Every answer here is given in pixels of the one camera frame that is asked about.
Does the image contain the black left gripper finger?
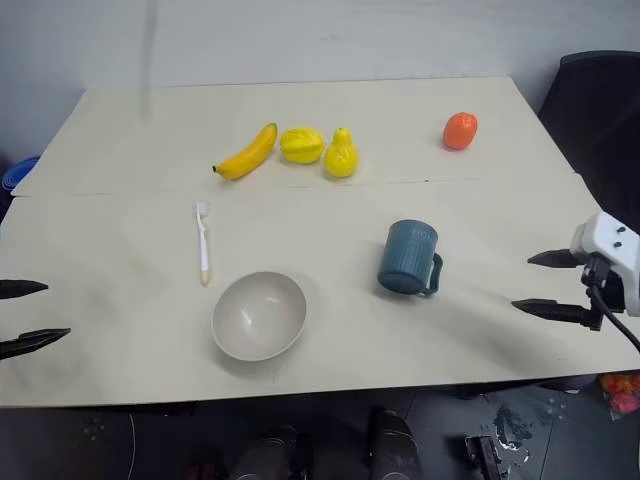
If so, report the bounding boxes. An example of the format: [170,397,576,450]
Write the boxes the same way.
[0,327,72,359]
[0,279,50,301]

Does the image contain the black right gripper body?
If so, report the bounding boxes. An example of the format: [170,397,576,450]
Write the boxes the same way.
[580,252,628,332]

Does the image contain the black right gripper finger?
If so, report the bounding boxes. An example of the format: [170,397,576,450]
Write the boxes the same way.
[527,248,585,270]
[511,297,593,326]

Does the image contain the bag of colourful items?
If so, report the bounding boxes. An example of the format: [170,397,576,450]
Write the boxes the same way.
[598,371,640,422]

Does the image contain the blue round container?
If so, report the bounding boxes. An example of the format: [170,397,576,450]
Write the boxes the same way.
[0,155,41,196]

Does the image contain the black chair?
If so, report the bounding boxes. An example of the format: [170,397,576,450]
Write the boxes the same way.
[537,50,640,231]

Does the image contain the blue ribbed mug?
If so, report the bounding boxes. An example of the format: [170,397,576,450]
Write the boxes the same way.
[376,218,445,298]

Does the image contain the orange toy fruit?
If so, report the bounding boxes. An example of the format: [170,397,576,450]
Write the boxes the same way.
[442,112,479,151]

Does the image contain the white toothbrush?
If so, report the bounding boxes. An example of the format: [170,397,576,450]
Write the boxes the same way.
[194,200,213,288]

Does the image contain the dark rounded shape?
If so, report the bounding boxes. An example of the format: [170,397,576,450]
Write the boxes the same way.
[366,406,420,480]
[227,424,314,480]

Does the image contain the beige bowl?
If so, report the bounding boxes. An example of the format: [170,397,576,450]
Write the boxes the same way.
[211,271,308,362]

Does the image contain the yellow toy pear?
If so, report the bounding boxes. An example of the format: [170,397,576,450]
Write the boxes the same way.
[322,127,361,179]

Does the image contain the yellow toy banana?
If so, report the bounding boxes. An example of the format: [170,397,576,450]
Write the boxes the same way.
[210,122,279,182]

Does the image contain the yellow toy starfruit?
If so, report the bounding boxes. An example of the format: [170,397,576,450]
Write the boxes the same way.
[279,126,327,165]

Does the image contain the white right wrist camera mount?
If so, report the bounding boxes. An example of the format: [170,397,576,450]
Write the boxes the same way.
[570,210,640,318]

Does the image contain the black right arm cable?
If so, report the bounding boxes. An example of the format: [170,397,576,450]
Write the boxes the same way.
[589,283,640,353]

